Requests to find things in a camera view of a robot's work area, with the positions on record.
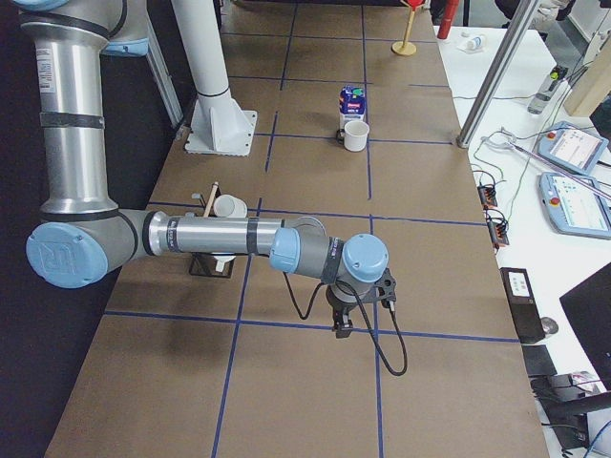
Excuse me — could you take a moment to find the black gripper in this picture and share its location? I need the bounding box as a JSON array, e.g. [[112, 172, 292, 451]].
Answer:
[[326, 268, 396, 339]]

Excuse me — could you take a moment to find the white smiley mug black handle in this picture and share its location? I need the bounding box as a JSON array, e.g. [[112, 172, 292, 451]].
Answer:
[[336, 119, 369, 152]]

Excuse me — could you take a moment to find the blue Pascual milk carton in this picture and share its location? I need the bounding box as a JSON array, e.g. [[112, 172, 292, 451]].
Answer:
[[339, 85, 367, 129]]

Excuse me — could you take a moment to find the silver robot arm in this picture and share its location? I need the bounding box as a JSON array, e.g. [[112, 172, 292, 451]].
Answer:
[[17, 1, 396, 338]]

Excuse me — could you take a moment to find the white ribbed HOME mug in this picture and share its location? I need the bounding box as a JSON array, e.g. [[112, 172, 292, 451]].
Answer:
[[212, 253, 236, 277]]

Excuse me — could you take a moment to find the black remote box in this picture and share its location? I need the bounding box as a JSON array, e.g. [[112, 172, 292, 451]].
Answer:
[[499, 267, 545, 344]]

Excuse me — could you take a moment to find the metal grabber stick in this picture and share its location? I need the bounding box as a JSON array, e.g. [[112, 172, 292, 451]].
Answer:
[[481, 129, 610, 200]]

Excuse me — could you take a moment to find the lower teach pendant tablet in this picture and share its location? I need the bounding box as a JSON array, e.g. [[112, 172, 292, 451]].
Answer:
[[538, 173, 610, 239]]

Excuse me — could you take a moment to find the teach pendant tablet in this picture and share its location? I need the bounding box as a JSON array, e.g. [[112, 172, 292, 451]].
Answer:
[[537, 121, 608, 175], [538, 173, 610, 239]]

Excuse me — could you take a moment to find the wooden mug tree stand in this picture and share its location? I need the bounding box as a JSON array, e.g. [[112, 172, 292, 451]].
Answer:
[[391, 0, 425, 56]]

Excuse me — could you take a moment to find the upper teach pendant tablet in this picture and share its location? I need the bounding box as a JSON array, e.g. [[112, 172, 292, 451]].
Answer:
[[537, 121, 608, 175]]

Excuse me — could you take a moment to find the red bottle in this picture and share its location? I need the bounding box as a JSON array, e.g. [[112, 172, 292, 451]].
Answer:
[[437, 0, 460, 40]]

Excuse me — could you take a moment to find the black wire mug rack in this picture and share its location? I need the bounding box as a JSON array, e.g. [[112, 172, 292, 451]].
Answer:
[[189, 181, 232, 279]]

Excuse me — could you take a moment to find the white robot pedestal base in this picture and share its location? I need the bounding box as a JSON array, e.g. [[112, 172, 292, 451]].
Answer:
[[172, 0, 258, 156]]

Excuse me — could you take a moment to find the grey aluminium frame post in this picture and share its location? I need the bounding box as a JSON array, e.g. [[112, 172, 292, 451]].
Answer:
[[456, 0, 539, 149]]

